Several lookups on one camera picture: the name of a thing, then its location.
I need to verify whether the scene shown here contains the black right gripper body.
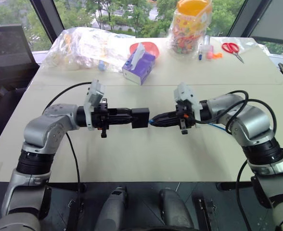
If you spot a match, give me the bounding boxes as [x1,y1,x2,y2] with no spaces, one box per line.
[175,100,196,135]

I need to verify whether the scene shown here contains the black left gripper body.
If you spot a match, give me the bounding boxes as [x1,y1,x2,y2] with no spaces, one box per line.
[91,98,118,139]

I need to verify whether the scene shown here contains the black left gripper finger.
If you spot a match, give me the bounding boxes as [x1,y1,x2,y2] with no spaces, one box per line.
[115,115,135,125]
[115,107,134,116]

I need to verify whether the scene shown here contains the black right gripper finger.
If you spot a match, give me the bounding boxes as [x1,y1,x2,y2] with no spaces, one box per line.
[154,111,180,120]
[150,118,181,128]

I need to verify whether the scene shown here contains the small black box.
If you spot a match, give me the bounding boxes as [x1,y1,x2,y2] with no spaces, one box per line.
[131,108,150,129]

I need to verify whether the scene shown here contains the purple tissue box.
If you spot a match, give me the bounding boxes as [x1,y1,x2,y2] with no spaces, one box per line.
[121,43,156,86]

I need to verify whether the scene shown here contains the red plastic bowl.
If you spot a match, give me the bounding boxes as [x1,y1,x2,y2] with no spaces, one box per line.
[129,41,161,59]

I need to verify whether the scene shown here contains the clear plastic bag of items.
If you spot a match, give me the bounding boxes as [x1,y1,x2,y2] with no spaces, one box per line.
[44,26,135,72]

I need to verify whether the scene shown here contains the grey rounded robot leg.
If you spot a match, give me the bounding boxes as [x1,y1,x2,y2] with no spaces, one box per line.
[158,188,195,231]
[100,184,129,231]

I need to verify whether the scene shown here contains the clear jar of colourful toys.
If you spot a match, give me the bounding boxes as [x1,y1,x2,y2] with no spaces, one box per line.
[167,0,213,58]

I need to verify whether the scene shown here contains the crumpled clear plastic wrap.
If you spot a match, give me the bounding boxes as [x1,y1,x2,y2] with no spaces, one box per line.
[241,38,271,56]

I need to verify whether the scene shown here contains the black office chair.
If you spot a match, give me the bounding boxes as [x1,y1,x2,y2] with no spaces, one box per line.
[0,24,40,143]

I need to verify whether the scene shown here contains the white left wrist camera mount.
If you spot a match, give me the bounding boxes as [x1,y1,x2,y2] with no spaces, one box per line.
[83,79,106,132]

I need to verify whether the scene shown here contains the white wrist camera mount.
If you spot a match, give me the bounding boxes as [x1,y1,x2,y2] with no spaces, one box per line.
[173,82,203,122]
[83,79,106,132]

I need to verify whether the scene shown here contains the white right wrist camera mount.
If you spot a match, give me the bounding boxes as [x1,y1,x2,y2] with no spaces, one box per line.
[173,82,203,122]

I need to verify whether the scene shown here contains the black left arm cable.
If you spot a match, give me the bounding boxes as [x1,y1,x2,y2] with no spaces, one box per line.
[42,81,93,231]

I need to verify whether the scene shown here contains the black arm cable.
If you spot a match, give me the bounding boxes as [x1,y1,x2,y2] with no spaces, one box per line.
[42,81,93,231]
[194,90,278,231]

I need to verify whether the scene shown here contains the red handled scissors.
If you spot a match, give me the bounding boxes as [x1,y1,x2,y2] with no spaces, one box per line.
[221,42,245,64]

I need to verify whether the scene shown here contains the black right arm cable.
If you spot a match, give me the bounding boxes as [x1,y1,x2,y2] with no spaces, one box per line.
[194,90,278,231]

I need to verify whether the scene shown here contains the black metal bracket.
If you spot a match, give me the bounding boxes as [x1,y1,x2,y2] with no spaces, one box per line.
[193,197,217,231]
[67,199,85,231]

